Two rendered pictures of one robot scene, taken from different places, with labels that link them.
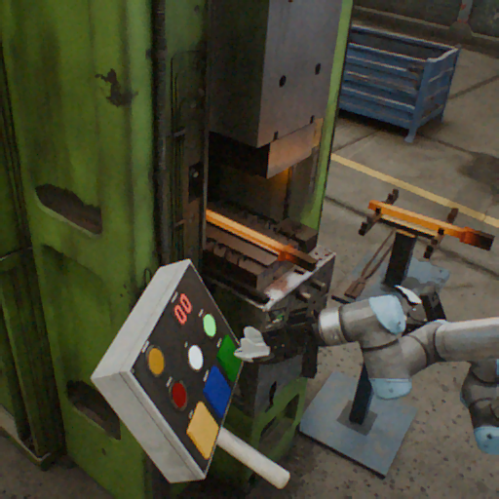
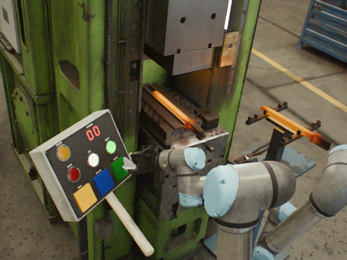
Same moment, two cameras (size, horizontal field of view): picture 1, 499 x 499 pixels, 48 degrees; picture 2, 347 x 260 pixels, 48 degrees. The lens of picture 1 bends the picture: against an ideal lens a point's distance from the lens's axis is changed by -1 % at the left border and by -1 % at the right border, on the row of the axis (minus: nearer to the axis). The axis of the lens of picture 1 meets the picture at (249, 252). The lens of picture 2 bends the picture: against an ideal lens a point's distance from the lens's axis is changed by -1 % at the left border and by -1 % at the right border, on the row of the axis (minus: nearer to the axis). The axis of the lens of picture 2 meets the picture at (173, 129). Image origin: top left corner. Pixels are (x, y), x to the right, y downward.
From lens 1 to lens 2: 0.55 m
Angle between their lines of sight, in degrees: 15
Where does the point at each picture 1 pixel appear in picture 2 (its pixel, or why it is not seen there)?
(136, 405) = (47, 172)
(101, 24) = not seen: outside the picture
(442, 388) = (314, 246)
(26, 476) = (42, 224)
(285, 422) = (192, 234)
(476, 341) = not seen: hidden behind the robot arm
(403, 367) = (195, 190)
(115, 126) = (84, 31)
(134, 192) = (91, 69)
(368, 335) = (179, 167)
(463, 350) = not seen: hidden behind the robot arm
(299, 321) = (152, 153)
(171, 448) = (62, 200)
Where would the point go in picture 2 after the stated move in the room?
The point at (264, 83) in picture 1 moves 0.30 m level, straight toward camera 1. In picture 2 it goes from (168, 19) to (132, 46)
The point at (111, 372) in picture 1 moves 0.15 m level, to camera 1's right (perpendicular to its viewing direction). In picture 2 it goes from (36, 151) to (76, 165)
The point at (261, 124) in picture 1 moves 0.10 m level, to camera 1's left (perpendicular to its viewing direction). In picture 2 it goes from (167, 42) to (143, 37)
